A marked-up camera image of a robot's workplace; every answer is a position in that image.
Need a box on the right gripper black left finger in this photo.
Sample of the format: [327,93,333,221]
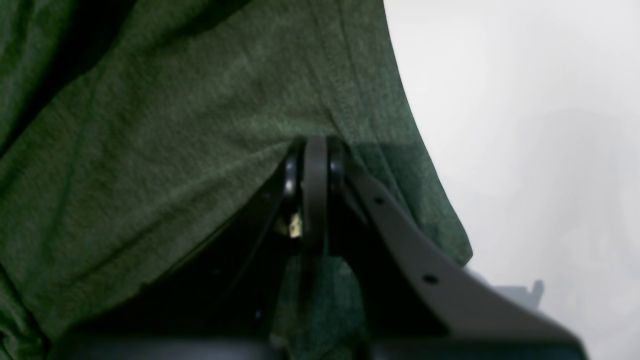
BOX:
[65,136,329,346]

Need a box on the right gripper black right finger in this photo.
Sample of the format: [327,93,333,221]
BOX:
[327,137,580,346]

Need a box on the dark green t-shirt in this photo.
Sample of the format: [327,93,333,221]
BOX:
[0,0,473,360]

